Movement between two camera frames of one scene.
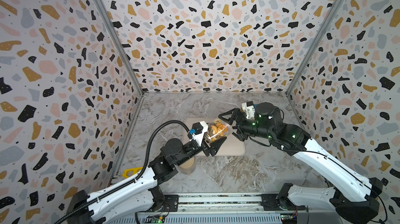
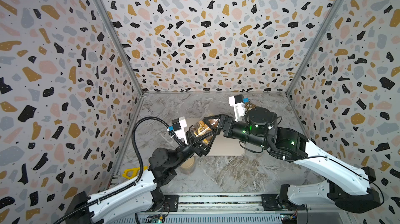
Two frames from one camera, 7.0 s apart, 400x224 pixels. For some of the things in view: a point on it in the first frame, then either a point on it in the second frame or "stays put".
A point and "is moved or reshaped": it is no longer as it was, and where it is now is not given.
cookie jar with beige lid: x=188 y=166 stays put
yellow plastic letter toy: x=134 y=170 stays put
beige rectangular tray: x=232 y=146 stays put
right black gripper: x=238 y=114 → x=226 y=122
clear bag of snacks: x=217 y=129 is moved or reshaped
